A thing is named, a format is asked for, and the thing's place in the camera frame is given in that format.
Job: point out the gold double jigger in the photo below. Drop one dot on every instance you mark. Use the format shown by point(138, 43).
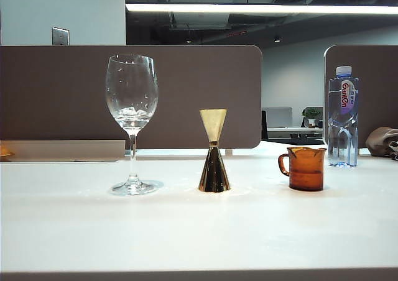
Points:
point(214, 175)

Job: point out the small amber measuring cup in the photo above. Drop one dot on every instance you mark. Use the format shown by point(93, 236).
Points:
point(306, 175)

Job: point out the clear wine glass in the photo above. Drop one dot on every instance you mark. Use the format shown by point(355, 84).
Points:
point(132, 119)

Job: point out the clear plastic water bottle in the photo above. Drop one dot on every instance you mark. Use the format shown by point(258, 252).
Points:
point(343, 107)

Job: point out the grey background desk screen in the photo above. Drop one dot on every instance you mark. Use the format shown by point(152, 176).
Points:
point(280, 117)

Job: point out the white background desk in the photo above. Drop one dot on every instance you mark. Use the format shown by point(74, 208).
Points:
point(292, 129)

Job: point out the small potted green plant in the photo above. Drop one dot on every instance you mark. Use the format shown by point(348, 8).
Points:
point(311, 114)

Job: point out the long ceiling strip light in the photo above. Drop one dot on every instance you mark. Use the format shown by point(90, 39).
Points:
point(248, 8)

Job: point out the wide brown desk divider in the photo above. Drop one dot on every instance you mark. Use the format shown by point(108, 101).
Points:
point(62, 91)

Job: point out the beige crumpled cloth bag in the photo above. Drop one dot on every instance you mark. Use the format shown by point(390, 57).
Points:
point(381, 141)

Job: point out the brown desk divider white-edged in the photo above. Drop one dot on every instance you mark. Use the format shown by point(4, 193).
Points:
point(379, 91)

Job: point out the white divider foot bracket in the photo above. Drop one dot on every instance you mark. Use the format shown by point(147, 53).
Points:
point(229, 152)

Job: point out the metal wall switch plate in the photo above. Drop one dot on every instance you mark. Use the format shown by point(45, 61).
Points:
point(60, 36)

